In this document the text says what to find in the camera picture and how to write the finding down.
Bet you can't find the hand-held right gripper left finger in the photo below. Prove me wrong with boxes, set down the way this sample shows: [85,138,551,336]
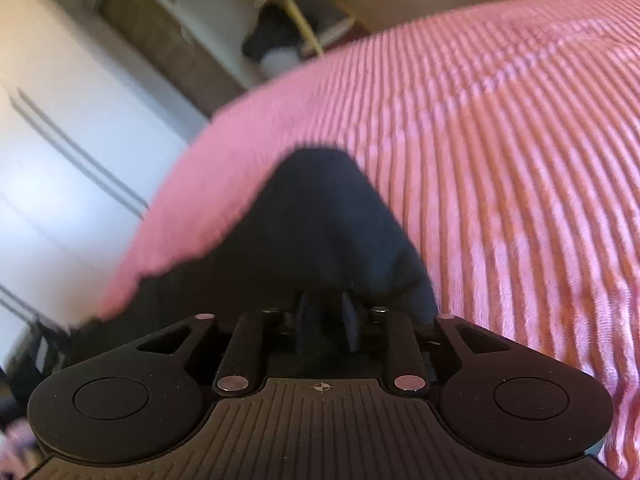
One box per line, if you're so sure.
[136,292,322,397]

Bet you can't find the white wardrobe with black lines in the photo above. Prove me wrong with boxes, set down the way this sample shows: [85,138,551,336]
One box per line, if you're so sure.
[0,0,213,326]

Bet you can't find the yellow shelf stand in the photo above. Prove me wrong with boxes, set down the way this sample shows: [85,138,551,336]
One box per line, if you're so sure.
[254,0,357,58]

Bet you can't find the dark hanging cloth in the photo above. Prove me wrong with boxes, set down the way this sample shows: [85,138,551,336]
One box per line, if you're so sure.
[241,4,303,63]

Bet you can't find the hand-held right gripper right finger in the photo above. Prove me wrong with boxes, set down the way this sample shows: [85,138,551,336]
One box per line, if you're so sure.
[341,292,505,394]

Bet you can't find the pink ribbed blanket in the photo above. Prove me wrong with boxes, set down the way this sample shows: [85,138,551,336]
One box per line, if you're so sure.
[96,0,640,480]

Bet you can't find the white round object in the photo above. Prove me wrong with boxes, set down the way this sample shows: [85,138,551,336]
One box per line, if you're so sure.
[259,42,303,80]

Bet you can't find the black pants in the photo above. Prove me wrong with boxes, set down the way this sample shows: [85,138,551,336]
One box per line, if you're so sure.
[64,144,442,361]

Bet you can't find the brown wooden door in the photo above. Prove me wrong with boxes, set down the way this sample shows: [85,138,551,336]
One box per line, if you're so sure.
[97,0,251,113]

